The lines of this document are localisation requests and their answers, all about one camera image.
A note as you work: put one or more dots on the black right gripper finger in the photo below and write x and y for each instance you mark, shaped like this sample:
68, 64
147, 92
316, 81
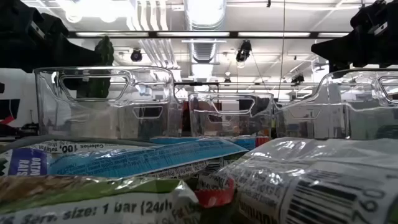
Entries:
342, 49

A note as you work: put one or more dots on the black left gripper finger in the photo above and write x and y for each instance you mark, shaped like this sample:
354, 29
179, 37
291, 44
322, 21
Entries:
71, 54

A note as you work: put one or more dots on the red chocolate chip granola bar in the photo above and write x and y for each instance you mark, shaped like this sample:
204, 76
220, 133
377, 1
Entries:
262, 142

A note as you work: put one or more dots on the light blue granola bar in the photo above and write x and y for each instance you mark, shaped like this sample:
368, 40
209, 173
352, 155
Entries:
174, 140

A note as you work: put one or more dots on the green granola bar packet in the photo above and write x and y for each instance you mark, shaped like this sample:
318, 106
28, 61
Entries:
93, 193

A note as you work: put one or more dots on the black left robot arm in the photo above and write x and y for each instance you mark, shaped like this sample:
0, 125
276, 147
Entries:
6, 37

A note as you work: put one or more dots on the black ceiling spotlight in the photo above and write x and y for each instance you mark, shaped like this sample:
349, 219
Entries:
136, 55
298, 78

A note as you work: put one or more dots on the clear plastic bin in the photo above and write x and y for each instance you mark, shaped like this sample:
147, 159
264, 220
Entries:
93, 124
326, 124
230, 124

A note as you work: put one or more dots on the black rig crossbar with lights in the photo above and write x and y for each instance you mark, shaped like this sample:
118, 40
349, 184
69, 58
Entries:
234, 34

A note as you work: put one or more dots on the blue snack bar bottom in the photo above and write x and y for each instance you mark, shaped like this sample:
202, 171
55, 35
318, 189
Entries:
311, 174

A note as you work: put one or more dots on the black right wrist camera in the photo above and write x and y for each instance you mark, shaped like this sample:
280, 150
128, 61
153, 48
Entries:
378, 28

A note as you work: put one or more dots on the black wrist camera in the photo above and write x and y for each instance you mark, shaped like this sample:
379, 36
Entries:
378, 28
38, 30

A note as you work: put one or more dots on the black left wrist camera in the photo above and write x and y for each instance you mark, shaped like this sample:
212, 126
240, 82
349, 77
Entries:
38, 30

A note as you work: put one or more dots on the black overhead camera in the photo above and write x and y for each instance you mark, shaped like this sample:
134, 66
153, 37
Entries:
244, 49

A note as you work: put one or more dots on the silver ventilation duct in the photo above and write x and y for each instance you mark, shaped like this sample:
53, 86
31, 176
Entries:
203, 46

